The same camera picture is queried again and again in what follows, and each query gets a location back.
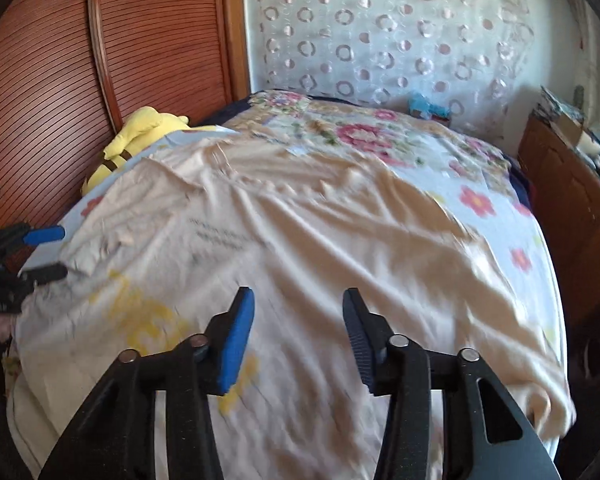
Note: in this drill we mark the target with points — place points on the wooden sideboard cabinet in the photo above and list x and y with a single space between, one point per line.
566 202

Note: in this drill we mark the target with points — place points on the stack of papers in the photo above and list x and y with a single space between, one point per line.
549 108

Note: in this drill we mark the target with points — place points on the yellow plush toy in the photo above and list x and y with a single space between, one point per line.
142 128

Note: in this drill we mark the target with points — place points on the sheer circle pattern curtain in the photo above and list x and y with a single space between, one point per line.
462 55

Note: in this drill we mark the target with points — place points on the white flower print sheet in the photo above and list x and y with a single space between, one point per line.
485 219

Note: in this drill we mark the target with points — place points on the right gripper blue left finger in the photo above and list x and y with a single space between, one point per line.
228 334

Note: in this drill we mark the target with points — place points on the beige printed t-shirt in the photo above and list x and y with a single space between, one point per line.
290 284

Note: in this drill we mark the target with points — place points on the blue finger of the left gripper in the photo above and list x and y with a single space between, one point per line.
50 234

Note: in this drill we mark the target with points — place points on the floral rose blanket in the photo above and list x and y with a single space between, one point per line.
400 140

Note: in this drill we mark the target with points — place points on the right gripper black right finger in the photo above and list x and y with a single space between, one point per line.
369 335

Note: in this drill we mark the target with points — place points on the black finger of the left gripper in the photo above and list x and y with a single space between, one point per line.
42 275

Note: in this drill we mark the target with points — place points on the blue tissue box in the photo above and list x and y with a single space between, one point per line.
419 106

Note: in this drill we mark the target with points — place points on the cardboard box on cabinet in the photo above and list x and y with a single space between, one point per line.
575 135

